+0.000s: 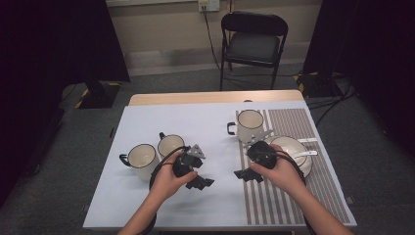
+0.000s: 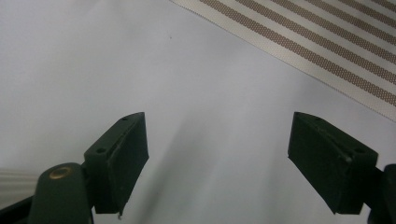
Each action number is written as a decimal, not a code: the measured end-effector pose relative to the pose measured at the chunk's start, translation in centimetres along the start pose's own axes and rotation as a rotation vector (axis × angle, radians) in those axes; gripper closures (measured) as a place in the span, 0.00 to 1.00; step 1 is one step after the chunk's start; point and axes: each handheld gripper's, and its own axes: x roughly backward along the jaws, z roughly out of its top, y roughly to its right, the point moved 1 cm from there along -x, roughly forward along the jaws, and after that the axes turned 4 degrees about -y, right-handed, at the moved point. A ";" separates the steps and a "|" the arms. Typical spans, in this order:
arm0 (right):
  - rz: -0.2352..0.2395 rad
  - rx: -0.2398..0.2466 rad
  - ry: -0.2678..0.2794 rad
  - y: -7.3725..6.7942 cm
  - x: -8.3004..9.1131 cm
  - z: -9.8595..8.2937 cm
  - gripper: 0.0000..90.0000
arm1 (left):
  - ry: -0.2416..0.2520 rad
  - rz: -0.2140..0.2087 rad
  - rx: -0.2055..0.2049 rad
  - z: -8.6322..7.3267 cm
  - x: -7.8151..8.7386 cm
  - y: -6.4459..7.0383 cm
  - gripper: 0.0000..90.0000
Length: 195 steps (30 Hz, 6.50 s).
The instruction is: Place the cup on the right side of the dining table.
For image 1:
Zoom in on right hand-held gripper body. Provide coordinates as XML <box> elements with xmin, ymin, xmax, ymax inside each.
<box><xmin>243</xmin><ymin>129</ymin><xmax>278</xmax><ymax>170</ymax></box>

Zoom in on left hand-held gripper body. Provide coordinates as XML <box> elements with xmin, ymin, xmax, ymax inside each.
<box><xmin>171</xmin><ymin>144</ymin><xmax>208</xmax><ymax>179</ymax></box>

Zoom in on white mug with black rim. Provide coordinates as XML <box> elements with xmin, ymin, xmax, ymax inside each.
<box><xmin>157</xmin><ymin>131</ymin><xmax>187</xmax><ymax>161</ymax></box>
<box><xmin>227</xmin><ymin>109</ymin><xmax>265</xmax><ymax>145</ymax></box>
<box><xmin>118</xmin><ymin>143</ymin><xmax>161</xmax><ymax>181</ymax></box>

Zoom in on person's left hand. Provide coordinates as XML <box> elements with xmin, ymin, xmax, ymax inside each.
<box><xmin>151</xmin><ymin>151</ymin><xmax>199</xmax><ymax>202</ymax></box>

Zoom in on person's right hand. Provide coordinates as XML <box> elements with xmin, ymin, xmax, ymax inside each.
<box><xmin>250</xmin><ymin>145</ymin><xmax>307</xmax><ymax>196</ymax></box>

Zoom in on white bowl with dark rim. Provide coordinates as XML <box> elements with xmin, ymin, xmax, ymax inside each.
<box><xmin>269</xmin><ymin>135</ymin><xmax>309</xmax><ymax>168</ymax></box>

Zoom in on white table cover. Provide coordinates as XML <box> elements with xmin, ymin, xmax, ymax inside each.
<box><xmin>82</xmin><ymin>100</ymin><xmax>357</xmax><ymax>229</ymax></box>

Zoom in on white ceramic spoon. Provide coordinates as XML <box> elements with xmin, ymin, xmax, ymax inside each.
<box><xmin>293</xmin><ymin>150</ymin><xmax>318</xmax><ymax>161</ymax></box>

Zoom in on white plate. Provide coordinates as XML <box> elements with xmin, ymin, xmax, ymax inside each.
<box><xmin>262</xmin><ymin>135</ymin><xmax>313</xmax><ymax>179</ymax></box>

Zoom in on grey striped placemat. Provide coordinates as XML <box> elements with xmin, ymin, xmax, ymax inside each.
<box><xmin>235</xmin><ymin>108</ymin><xmax>351</xmax><ymax>226</ymax></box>

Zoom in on wooden table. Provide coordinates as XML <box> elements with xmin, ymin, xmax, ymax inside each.
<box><xmin>127</xmin><ymin>89</ymin><xmax>305</xmax><ymax>107</ymax></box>

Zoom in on black stand base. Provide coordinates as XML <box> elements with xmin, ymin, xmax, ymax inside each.
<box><xmin>294</xmin><ymin>71</ymin><xmax>345</xmax><ymax>98</ymax></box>
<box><xmin>77</xmin><ymin>80</ymin><xmax>121</xmax><ymax>110</ymax></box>

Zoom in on black folding chair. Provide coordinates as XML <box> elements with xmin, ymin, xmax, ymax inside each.
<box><xmin>219</xmin><ymin>11</ymin><xmax>290</xmax><ymax>91</ymax></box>

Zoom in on black curtain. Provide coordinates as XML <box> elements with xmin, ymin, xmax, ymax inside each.
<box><xmin>0</xmin><ymin>0</ymin><xmax>131</xmax><ymax>207</ymax></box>
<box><xmin>301</xmin><ymin>0</ymin><xmax>415</xmax><ymax>158</ymax></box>

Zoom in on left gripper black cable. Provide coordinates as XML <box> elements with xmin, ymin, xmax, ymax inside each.
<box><xmin>140</xmin><ymin>145</ymin><xmax>191</xmax><ymax>235</ymax></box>

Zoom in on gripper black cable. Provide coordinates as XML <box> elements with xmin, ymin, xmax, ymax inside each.
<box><xmin>140</xmin><ymin>145</ymin><xmax>191</xmax><ymax>235</ymax></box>
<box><xmin>276</xmin><ymin>152</ymin><xmax>318</xmax><ymax>235</ymax></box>

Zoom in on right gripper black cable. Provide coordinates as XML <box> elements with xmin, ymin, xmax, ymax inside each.
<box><xmin>276</xmin><ymin>152</ymin><xmax>318</xmax><ymax>235</ymax></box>

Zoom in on black floor cables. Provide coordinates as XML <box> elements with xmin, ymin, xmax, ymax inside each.
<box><xmin>305</xmin><ymin>76</ymin><xmax>357</xmax><ymax>127</ymax></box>

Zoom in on black wall cable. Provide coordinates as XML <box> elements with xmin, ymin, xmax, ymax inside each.
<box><xmin>202</xmin><ymin>5</ymin><xmax>229</xmax><ymax>77</ymax></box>

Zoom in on white wall outlet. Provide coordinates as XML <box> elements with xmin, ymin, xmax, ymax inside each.
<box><xmin>198</xmin><ymin>0</ymin><xmax>221</xmax><ymax>13</ymax></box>

